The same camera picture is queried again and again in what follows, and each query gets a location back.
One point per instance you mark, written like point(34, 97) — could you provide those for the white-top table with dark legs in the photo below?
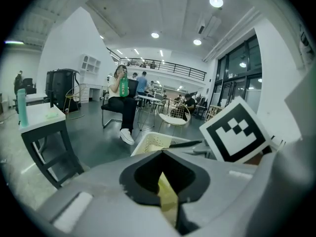
point(42, 122)

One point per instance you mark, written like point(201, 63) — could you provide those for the black-framed glass doors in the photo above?
point(237, 68)

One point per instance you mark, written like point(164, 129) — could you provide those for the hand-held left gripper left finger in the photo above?
point(103, 206)

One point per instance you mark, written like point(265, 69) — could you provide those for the black mezzanine railing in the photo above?
point(172, 69)

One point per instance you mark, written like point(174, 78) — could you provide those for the large black speaker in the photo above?
point(64, 88)

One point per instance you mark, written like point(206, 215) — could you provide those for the ceiling air conditioner unit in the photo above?
point(209, 25)

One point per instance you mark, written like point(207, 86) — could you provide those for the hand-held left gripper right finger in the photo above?
point(234, 194)

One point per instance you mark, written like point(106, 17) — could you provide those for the black office chair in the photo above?
point(107, 107)

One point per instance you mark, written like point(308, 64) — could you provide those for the round white table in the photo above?
point(148, 98)

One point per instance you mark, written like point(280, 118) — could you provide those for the yellow towel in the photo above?
point(169, 199)

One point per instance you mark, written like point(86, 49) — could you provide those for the teal water bottle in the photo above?
point(22, 107)

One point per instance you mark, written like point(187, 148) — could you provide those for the white shelf cabinet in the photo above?
point(90, 68)

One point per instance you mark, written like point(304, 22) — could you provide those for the green bottle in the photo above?
point(124, 88)

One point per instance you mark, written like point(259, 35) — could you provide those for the round ceiling light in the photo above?
point(216, 1)
point(155, 35)
point(197, 42)

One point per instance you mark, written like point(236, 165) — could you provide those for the wooden rack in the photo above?
point(213, 112)

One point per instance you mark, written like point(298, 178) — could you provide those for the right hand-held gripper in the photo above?
point(222, 134)

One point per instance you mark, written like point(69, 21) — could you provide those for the white perforated plastic basket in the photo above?
point(153, 141)

